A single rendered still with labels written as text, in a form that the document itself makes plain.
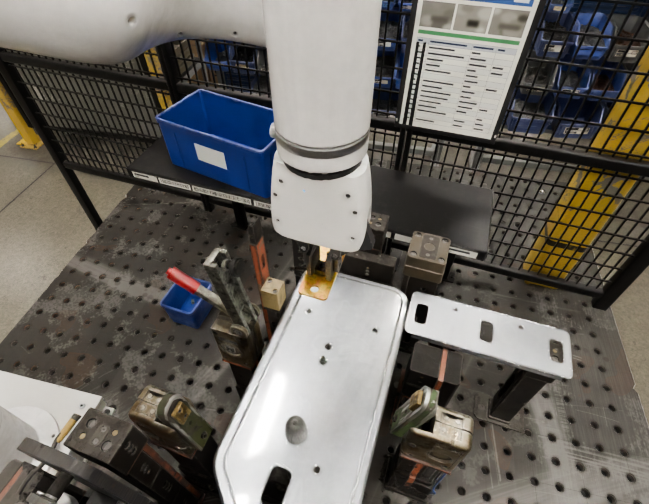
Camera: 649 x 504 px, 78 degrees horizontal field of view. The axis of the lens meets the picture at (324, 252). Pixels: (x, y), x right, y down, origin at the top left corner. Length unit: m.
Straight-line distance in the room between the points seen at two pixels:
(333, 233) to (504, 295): 0.92
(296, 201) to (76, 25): 0.22
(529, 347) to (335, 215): 0.52
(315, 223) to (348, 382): 0.36
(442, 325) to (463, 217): 0.28
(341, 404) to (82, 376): 0.72
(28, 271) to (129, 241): 1.24
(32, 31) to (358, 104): 0.21
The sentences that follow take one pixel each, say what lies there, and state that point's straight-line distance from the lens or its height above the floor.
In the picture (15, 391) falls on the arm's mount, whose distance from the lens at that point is 1.14.
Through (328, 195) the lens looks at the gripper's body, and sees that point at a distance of 0.38.
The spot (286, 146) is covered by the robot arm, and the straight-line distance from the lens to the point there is 0.35.
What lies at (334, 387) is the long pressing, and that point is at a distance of 0.70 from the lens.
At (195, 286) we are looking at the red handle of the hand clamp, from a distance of 0.68.
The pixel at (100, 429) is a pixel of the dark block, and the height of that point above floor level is 1.12.
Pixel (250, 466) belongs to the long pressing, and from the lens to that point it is 0.67.
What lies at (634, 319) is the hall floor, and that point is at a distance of 2.45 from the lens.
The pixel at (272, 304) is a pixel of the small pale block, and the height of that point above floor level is 1.03.
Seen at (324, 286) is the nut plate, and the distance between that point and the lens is 0.49.
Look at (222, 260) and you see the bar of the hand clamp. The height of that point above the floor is 1.20.
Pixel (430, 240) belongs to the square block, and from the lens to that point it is 0.83.
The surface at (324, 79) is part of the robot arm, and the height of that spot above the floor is 1.52.
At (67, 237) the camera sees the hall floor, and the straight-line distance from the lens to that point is 2.72.
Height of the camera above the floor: 1.64
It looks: 48 degrees down
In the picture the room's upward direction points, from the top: straight up
